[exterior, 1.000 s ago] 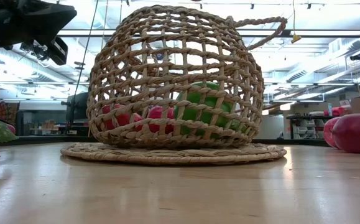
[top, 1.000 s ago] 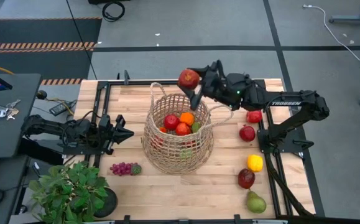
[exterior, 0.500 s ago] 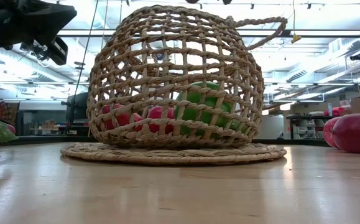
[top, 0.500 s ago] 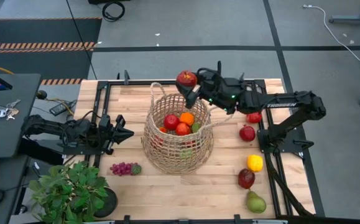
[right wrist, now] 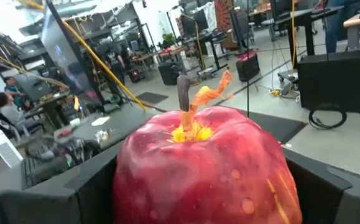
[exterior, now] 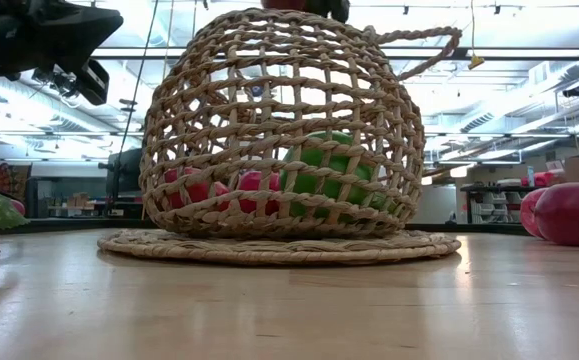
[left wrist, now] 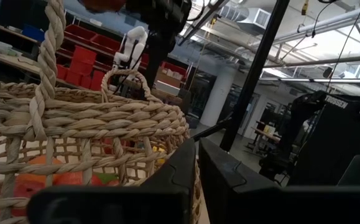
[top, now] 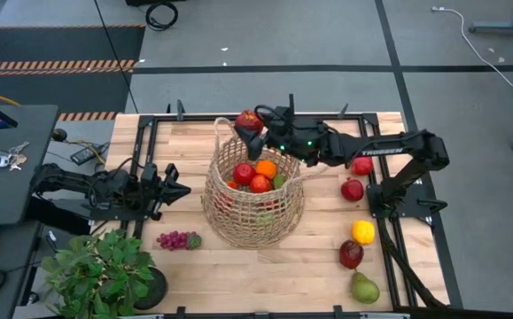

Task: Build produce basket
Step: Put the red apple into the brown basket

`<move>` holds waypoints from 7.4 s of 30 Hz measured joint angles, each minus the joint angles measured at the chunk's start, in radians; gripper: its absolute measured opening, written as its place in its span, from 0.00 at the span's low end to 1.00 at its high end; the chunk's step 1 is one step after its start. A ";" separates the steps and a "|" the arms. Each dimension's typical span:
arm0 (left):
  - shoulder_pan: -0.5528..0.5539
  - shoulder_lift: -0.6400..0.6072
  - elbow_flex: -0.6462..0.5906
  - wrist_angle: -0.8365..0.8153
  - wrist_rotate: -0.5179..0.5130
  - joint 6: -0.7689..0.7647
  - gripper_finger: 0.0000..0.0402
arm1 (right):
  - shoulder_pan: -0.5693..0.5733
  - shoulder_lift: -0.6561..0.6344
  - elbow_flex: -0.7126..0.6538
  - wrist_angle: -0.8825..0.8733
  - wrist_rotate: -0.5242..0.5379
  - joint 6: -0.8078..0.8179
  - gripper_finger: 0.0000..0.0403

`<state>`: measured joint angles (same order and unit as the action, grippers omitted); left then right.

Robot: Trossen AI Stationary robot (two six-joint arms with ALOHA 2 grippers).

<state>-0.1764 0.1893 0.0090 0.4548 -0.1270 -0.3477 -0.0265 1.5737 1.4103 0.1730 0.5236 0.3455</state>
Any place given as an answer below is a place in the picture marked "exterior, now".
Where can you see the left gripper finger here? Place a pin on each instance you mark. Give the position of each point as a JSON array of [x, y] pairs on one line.
[[89, 47], [79, 22]]

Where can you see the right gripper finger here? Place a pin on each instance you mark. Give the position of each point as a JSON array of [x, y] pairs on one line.
[[331, 9]]

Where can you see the green apple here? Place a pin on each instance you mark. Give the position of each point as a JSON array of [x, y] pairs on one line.
[[319, 159]]

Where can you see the red-orange mango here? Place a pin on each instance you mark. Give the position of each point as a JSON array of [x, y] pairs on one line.
[[196, 192]]

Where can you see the small red apple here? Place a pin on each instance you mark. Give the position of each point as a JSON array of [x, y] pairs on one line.
[[254, 182]]

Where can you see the black ceiling-mounted device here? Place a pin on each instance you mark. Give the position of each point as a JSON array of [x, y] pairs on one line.
[[64, 85]]

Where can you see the slanted thin black pole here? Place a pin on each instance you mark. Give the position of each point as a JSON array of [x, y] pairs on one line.
[[138, 75]]

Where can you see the black monitor on stand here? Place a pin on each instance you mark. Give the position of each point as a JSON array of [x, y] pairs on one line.
[[124, 175]]

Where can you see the yellow hanging pendant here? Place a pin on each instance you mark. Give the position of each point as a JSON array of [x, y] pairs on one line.
[[475, 62]]

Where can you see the black overhead rig beam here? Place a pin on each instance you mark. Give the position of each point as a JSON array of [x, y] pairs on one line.
[[519, 51]]

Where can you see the round woven seagrass mat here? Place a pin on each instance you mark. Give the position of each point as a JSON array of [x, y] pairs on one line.
[[269, 250]]

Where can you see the shelf with red storage bins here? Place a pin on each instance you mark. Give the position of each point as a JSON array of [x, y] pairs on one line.
[[494, 205]]

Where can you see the black metal table frame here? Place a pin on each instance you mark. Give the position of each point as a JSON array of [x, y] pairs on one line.
[[69, 225]]

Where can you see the black ceiling camera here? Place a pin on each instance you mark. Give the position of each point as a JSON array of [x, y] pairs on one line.
[[575, 91]]

